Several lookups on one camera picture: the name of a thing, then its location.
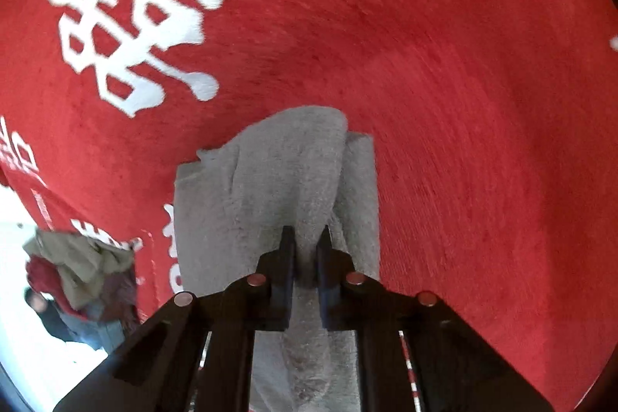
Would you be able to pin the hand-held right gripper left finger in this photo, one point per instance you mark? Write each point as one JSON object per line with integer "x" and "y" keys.
{"x": 285, "y": 269}

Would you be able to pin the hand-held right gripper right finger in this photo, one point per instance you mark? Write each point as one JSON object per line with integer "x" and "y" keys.
{"x": 327, "y": 269}

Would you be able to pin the grey small garment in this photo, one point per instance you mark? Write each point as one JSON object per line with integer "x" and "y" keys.
{"x": 275, "y": 180}

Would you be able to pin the dark purple cloth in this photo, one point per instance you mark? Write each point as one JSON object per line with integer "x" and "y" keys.
{"x": 120, "y": 291}

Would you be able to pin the blue denim cloth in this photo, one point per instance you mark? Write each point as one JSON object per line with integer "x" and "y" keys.
{"x": 99, "y": 320}

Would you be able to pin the red printed blanket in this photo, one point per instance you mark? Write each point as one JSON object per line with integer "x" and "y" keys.
{"x": 410, "y": 79}

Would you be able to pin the olive green cloth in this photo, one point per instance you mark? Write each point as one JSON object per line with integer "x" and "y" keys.
{"x": 72, "y": 255}

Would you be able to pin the red cloth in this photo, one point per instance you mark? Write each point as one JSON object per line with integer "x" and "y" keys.
{"x": 43, "y": 279}

